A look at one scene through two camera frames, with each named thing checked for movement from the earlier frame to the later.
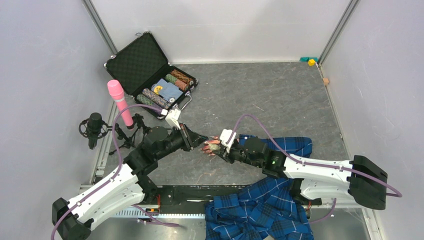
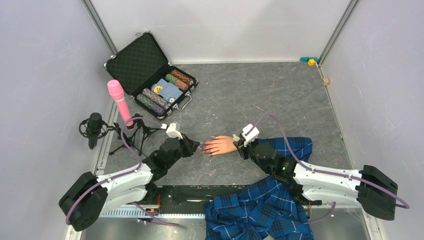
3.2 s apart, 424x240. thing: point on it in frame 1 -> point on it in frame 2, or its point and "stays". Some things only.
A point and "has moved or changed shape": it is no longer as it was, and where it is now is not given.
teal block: [307, 59] stays
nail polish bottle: [214, 146] has moved or changed shape
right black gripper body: [233, 154] -> [245, 151]
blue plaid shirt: [263, 209] stays
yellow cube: [311, 62] stays
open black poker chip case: [144, 71] stays
